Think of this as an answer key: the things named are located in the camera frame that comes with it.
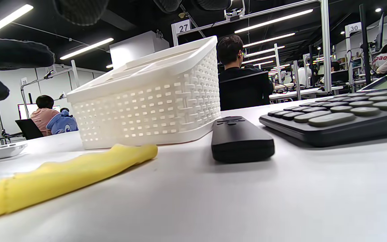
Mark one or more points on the person's right hand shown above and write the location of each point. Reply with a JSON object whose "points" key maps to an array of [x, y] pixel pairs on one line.
{"points": [[12, 53]]}

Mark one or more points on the yellow cleaning cloth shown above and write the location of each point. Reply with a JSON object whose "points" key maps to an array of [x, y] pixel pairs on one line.
{"points": [[62, 178]]}

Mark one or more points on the black remote control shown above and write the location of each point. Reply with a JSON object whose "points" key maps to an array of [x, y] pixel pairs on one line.
{"points": [[240, 141]]}

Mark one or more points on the black calculator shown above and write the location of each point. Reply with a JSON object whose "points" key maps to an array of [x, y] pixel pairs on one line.
{"points": [[348, 131]]}

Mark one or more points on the ceiling light strip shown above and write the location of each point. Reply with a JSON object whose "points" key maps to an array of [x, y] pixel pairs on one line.
{"points": [[274, 21], [86, 48], [5, 21], [269, 39]]}

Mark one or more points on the blue plush toy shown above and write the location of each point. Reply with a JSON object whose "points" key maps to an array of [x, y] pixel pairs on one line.
{"points": [[62, 124]]}

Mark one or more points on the white plastic organizer basket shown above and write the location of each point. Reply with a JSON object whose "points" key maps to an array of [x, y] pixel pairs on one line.
{"points": [[146, 111]]}

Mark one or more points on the white sign plate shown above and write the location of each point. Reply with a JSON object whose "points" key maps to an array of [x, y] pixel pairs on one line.
{"points": [[354, 28], [183, 27]]}

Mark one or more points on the black mesh office chair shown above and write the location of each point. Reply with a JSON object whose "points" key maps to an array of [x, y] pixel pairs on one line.
{"points": [[244, 92]]}

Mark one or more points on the white work table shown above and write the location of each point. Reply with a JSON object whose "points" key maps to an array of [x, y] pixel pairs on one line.
{"points": [[297, 93]]}

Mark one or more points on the aluminium frame post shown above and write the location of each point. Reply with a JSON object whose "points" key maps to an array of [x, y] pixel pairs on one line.
{"points": [[326, 50]]}

